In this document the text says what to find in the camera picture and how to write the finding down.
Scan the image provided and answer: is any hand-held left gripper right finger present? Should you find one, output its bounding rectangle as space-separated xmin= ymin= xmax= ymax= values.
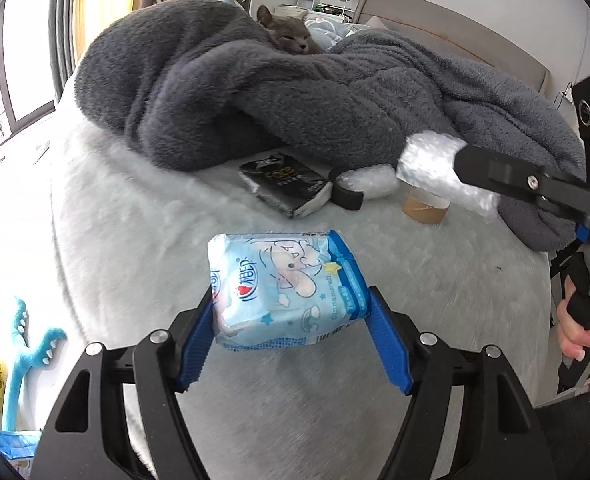
xmin=367 ymin=285 xmax=558 ymax=480

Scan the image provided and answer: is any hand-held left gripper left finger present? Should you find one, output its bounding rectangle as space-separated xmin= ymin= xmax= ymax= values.
xmin=32 ymin=285 xmax=216 ymax=480

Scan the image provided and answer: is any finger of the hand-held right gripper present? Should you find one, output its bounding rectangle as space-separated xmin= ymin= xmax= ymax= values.
xmin=452 ymin=144 xmax=590 ymax=221

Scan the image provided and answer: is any bubble wrap piece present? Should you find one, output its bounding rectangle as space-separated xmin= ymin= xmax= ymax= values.
xmin=396 ymin=130 xmax=500 ymax=218

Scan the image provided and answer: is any cardboard tape roll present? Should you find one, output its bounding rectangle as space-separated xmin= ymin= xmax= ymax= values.
xmin=402 ymin=186 xmax=450 ymax=224

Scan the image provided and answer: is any light blue tissue pack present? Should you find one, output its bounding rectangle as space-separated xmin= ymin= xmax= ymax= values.
xmin=207 ymin=230 xmax=372 ymax=352

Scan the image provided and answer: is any small bubble wrap roll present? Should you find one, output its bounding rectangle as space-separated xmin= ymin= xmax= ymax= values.
xmin=342 ymin=167 xmax=400 ymax=200

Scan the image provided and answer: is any black strap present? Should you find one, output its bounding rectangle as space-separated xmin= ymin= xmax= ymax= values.
xmin=327 ymin=169 xmax=364 ymax=211

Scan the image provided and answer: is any black packet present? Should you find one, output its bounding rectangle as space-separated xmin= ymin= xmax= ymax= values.
xmin=238 ymin=152 xmax=333 ymax=219

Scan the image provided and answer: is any person's right hand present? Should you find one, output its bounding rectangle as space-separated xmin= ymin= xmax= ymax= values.
xmin=556 ymin=260 xmax=590 ymax=408

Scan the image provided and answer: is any grey bed mattress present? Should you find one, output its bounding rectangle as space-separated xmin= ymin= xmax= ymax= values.
xmin=49 ymin=80 xmax=568 ymax=480

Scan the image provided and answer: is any beige bed headboard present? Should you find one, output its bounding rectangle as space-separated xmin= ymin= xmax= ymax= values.
xmin=352 ymin=0 xmax=548 ymax=93

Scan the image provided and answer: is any blue plush dinosaur toy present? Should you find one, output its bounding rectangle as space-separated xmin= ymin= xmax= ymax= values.
xmin=2 ymin=297 xmax=68 ymax=433

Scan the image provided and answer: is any beige pillow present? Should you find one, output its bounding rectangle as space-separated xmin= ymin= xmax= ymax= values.
xmin=365 ymin=14 xmax=400 ymax=31

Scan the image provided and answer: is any blue flat packet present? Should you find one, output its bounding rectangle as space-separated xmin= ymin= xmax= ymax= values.
xmin=0 ymin=427 xmax=43 ymax=466

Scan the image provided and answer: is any dark cloth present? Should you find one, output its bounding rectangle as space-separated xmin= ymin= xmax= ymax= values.
xmin=534 ymin=387 xmax=590 ymax=480

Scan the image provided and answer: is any patterned light blue duvet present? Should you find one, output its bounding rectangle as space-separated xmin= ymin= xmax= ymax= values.
xmin=305 ymin=14 xmax=370 ymax=53

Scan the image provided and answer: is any grey cat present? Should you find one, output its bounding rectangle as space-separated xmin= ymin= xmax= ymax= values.
xmin=255 ymin=4 xmax=320 ymax=56

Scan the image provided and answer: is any white dresser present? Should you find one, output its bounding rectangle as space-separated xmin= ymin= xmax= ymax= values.
xmin=276 ymin=4 xmax=353 ymax=25

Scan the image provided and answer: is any dark grey fleece blanket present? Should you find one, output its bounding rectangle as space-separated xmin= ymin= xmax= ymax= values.
xmin=74 ymin=0 xmax=588 ymax=253

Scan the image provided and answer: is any glass balcony door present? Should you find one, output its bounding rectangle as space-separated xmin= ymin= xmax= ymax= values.
xmin=0 ymin=0 xmax=58 ymax=151

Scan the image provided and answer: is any grey curtain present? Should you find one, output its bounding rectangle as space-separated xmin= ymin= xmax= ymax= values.
xmin=49 ymin=0 xmax=83 ymax=78

